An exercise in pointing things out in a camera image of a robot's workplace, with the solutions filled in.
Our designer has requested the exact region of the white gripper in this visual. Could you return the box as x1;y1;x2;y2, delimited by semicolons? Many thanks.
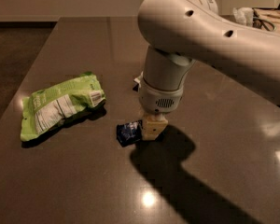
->
138;79;183;141

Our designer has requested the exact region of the dark blue rxbar wrapper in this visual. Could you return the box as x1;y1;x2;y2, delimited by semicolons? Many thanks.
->
116;120;142;147

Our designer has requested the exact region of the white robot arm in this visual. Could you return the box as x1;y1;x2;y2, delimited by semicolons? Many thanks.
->
137;0;280;141

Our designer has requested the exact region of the green kettle chips bag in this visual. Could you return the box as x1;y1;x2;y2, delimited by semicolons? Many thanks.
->
133;72;143;85

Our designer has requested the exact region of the green snack bag with label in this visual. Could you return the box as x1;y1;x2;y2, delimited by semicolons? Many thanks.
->
21;72;106;142

